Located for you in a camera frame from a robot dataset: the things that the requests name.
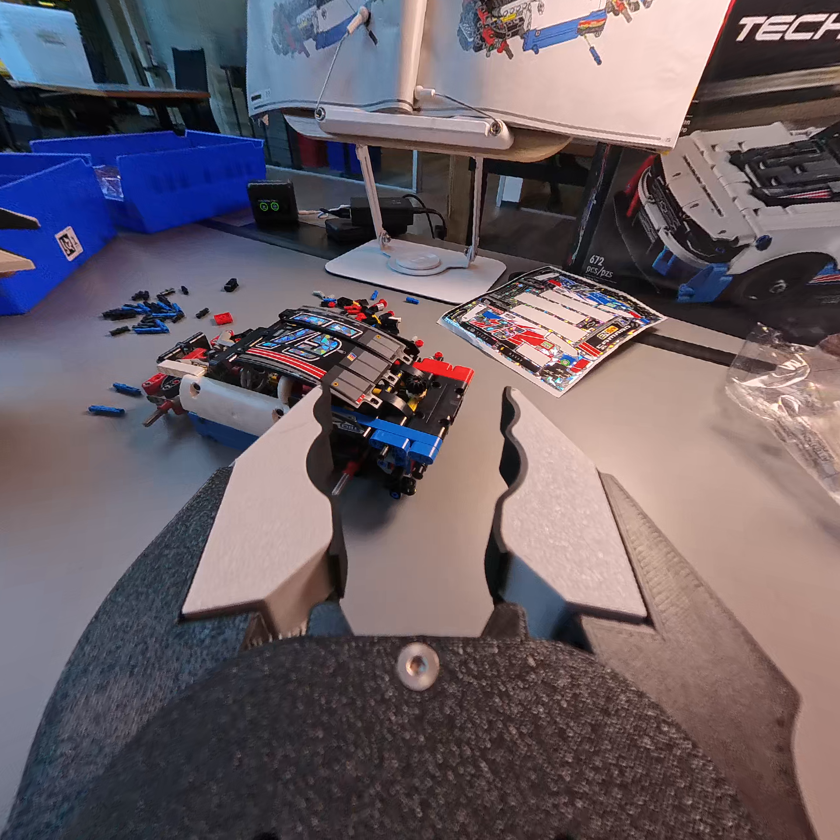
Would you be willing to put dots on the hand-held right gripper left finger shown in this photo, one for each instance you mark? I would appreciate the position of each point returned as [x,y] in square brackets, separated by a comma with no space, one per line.
[269,525]

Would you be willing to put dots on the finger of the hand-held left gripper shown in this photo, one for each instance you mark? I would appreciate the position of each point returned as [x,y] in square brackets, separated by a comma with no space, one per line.
[16,222]
[13,262]

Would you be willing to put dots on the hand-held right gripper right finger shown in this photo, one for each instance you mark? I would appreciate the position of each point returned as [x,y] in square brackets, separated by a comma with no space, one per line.
[571,538]

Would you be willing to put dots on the lego car model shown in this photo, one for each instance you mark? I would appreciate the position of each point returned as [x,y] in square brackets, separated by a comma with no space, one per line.
[315,361]

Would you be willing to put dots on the pile of small lego pieces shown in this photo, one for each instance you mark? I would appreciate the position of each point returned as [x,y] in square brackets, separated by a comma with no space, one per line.
[367,308]

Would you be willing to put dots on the dark lego set box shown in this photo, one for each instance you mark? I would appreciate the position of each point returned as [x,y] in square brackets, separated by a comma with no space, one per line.
[754,197]

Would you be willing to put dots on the lego instruction booklet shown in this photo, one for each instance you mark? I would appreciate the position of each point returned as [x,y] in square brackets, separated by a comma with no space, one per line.
[590,79]

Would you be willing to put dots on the blue plastic bin white label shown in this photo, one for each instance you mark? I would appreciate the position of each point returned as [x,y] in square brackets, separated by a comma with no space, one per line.
[39,223]

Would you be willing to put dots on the pile of blue black pins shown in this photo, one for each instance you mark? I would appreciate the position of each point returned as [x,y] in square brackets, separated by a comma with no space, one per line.
[148,315]

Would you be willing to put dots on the wooden desk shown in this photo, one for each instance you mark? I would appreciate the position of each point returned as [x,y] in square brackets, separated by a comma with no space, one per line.
[131,94]

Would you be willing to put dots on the white storage boxes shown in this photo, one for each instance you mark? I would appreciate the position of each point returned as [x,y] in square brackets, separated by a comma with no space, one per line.
[46,46]

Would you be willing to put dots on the holographic sticker sheet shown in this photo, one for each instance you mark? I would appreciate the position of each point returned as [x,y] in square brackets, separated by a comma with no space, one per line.
[551,328]

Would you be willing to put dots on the black office chair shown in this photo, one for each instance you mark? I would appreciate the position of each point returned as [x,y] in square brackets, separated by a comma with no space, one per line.
[191,79]

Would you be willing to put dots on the small black device green lights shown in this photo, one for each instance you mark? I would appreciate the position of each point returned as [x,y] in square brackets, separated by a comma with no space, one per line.
[274,205]

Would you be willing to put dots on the crumpled clear plastic bags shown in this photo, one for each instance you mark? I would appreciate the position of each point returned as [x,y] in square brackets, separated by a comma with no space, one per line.
[794,394]

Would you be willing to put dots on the white book stand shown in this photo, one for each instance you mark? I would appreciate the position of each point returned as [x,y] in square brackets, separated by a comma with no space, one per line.
[420,262]

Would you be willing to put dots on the black charger plug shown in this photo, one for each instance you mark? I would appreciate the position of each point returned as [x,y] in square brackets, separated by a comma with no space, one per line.
[344,231]

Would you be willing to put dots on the black power adapter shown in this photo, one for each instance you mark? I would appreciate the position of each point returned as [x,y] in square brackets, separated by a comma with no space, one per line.
[384,215]

